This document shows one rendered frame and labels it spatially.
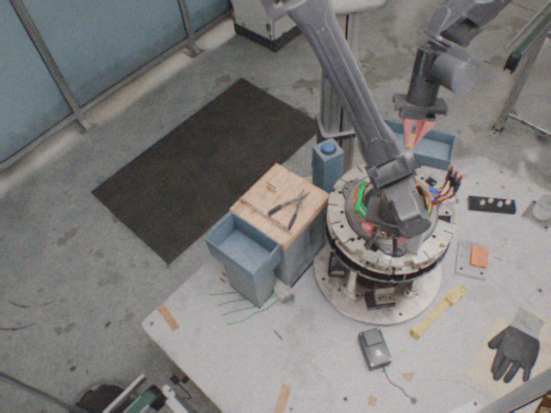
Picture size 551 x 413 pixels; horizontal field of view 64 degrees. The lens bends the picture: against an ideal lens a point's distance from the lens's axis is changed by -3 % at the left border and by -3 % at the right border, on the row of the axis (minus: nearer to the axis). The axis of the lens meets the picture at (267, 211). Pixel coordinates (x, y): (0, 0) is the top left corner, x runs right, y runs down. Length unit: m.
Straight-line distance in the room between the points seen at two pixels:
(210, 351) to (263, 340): 0.15
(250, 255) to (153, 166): 1.69
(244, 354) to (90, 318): 1.25
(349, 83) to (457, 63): 0.23
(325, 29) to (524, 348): 1.06
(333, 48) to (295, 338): 0.89
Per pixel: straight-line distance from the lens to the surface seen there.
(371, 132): 0.75
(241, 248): 1.23
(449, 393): 1.35
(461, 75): 0.85
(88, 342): 2.39
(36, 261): 2.74
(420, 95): 0.92
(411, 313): 1.37
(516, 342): 1.43
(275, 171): 1.27
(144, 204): 2.66
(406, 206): 0.82
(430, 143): 1.43
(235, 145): 2.80
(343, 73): 0.69
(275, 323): 1.35
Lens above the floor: 2.04
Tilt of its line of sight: 55 degrees down
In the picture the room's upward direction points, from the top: 8 degrees counter-clockwise
